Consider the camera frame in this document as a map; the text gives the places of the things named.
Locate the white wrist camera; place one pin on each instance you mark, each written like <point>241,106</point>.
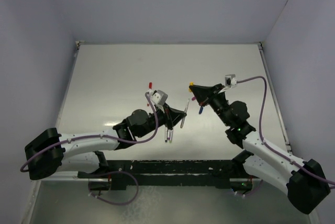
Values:
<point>230,80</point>
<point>159,97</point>

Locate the purple tipped white pen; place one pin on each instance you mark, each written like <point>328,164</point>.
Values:
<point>169,133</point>

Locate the green tipped white pen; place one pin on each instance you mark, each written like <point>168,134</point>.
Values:
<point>171,136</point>

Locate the yellow white pen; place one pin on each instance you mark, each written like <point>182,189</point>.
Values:
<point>185,114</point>

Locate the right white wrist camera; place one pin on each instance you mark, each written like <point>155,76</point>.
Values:
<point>230,80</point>

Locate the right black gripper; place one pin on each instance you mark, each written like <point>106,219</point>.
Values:
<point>206,94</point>

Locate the red white pen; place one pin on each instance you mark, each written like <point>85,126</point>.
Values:
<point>150,92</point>

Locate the black tipped white pen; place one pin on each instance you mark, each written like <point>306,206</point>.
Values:
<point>166,134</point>

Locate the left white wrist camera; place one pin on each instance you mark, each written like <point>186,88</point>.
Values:
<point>159,97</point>

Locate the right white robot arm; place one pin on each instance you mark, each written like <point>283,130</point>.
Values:
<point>303,182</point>

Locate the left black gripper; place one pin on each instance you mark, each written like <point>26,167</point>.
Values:
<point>171,116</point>

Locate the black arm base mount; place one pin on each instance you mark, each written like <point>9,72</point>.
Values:
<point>221,174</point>

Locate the yellow pen cap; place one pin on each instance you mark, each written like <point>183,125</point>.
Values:
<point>190,85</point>

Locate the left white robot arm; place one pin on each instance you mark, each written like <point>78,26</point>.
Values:
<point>52,152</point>

